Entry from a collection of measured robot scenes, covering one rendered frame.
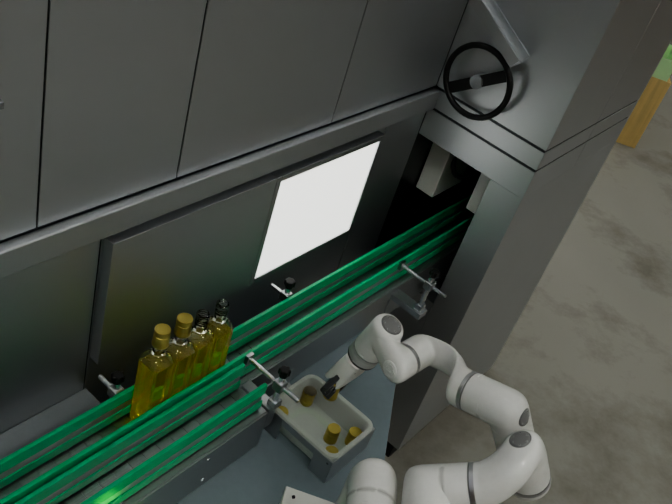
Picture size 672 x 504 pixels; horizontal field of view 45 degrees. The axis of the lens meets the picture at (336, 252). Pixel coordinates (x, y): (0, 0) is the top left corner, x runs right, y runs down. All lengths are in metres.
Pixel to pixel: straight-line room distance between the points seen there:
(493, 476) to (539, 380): 2.24
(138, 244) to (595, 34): 1.22
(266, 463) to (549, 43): 1.27
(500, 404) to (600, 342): 2.56
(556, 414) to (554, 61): 1.86
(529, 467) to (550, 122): 1.03
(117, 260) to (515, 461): 0.85
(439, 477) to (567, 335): 2.59
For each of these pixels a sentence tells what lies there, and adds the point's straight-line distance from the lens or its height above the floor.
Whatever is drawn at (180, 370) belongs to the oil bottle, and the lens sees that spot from 1.79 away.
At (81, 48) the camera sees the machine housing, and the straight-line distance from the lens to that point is 1.37.
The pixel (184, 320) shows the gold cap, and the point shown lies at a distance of 1.72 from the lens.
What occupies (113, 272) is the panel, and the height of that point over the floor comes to 1.24.
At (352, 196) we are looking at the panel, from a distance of 2.28.
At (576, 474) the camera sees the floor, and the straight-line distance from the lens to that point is 3.50.
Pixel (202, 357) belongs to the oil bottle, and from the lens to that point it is 1.83.
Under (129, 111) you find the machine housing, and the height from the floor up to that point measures 1.59.
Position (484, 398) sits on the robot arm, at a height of 1.24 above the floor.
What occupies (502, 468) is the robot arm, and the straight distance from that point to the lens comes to 1.56.
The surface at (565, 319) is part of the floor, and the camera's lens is 4.20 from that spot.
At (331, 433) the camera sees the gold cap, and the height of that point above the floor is 0.81.
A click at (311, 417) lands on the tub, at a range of 2.13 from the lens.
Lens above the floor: 2.35
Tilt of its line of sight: 36 degrees down
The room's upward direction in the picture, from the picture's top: 19 degrees clockwise
